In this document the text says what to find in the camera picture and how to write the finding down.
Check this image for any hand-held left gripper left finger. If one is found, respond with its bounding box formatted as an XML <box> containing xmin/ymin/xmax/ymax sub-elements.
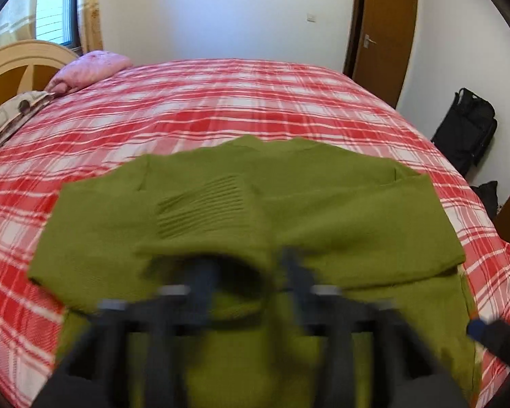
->
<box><xmin>38</xmin><ymin>255</ymin><xmax>222</xmax><ymax>408</ymax></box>

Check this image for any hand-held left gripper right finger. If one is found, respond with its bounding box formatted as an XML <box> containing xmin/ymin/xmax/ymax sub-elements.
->
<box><xmin>278</xmin><ymin>244</ymin><xmax>468</xmax><ymax>408</ymax></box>

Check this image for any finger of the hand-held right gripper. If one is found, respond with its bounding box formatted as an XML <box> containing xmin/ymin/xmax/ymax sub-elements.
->
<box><xmin>467</xmin><ymin>317</ymin><xmax>510</xmax><ymax>368</ymax></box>

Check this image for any green knit sweater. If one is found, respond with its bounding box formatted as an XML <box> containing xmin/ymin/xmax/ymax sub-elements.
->
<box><xmin>28</xmin><ymin>134</ymin><xmax>483</xmax><ymax>408</ymax></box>

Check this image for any black bag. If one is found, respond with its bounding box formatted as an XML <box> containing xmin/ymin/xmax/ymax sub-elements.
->
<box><xmin>471</xmin><ymin>181</ymin><xmax>500</xmax><ymax>218</ymax></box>

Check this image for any red plaid blanket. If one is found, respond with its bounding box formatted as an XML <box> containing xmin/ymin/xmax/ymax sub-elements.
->
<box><xmin>0</xmin><ymin>58</ymin><xmax>510</xmax><ymax>408</ymax></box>

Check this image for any black suitcase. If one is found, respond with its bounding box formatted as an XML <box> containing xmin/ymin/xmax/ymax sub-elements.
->
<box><xmin>431</xmin><ymin>88</ymin><xmax>498</xmax><ymax>177</ymax></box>

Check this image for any pink pillow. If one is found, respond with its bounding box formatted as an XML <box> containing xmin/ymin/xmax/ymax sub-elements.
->
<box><xmin>47</xmin><ymin>50</ymin><xmax>134</xmax><ymax>94</ymax></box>

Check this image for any brown wooden door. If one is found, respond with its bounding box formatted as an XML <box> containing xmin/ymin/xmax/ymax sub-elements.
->
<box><xmin>352</xmin><ymin>0</ymin><xmax>419</xmax><ymax>109</ymax></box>

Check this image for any cream wooden headboard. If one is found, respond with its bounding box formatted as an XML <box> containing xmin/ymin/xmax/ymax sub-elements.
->
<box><xmin>0</xmin><ymin>39</ymin><xmax>81</xmax><ymax>117</ymax></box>

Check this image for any patterned curtain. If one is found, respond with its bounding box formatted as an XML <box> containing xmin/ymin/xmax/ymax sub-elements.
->
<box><xmin>77</xmin><ymin>0</ymin><xmax>105</xmax><ymax>55</ymax></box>

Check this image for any window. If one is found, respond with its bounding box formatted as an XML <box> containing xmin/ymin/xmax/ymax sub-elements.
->
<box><xmin>34</xmin><ymin>0</ymin><xmax>78</xmax><ymax>47</ymax></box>

